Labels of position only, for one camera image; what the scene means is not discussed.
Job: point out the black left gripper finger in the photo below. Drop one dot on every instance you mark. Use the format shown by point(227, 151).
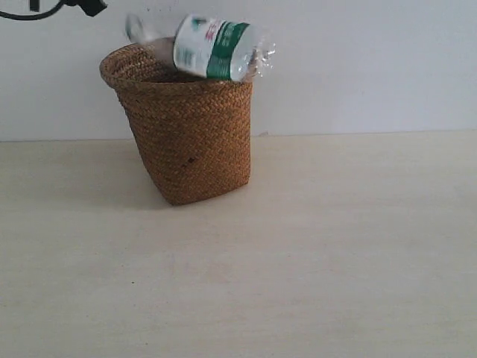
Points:
point(90, 7)

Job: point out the clear plastic bottle green label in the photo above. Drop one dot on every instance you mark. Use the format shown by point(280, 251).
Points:
point(205, 47)

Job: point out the brown woven wicker basket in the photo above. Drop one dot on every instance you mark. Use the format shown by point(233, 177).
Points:
point(193, 134)

